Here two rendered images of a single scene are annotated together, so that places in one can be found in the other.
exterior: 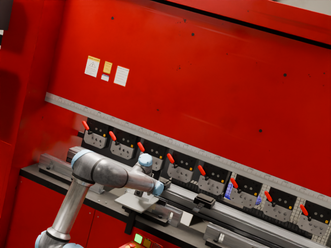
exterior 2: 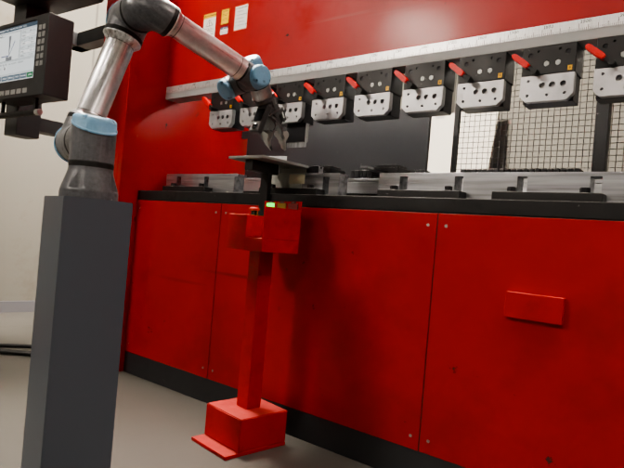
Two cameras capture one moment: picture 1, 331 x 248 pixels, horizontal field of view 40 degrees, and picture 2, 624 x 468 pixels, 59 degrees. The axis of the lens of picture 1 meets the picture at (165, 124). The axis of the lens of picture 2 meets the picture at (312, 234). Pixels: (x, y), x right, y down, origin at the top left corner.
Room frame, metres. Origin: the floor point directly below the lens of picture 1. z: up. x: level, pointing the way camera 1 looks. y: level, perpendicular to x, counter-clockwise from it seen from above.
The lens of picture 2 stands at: (0.62, -0.86, 0.73)
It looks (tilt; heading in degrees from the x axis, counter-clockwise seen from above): 0 degrees down; 20
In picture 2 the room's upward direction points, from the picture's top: 5 degrees clockwise
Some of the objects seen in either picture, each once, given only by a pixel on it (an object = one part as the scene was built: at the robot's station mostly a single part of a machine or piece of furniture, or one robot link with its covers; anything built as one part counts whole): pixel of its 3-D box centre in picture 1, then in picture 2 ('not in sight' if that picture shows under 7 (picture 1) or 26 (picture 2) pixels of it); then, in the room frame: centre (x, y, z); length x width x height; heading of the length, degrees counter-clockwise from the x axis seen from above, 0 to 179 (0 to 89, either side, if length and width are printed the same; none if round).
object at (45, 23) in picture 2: not in sight; (31, 62); (2.56, 1.30, 1.42); 0.45 x 0.12 x 0.36; 76
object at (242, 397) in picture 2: not in sight; (254, 328); (2.35, -0.05, 0.39); 0.06 x 0.06 x 0.54; 64
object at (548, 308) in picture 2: not in sight; (533, 307); (2.22, -0.93, 0.59); 0.15 x 0.02 x 0.07; 72
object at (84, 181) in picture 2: not in sight; (89, 181); (1.82, 0.23, 0.82); 0.15 x 0.15 x 0.10
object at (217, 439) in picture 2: not in sight; (240, 424); (2.33, -0.04, 0.06); 0.25 x 0.20 x 0.12; 154
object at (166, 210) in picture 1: (151, 207); (303, 186); (2.68, -0.06, 0.92); 0.39 x 0.06 x 0.10; 72
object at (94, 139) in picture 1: (99, 132); (227, 111); (2.82, 0.40, 1.26); 0.15 x 0.09 x 0.17; 72
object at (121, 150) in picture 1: (125, 142); (259, 108); (2.76, 0.21, 1.26); 0.15 x 0.09 x 0.17; 72
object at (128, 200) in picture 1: (137, 200); (269, 162); (2.55, 0.04, 1.00); 0.26 x 0.18 x 0.01; 162
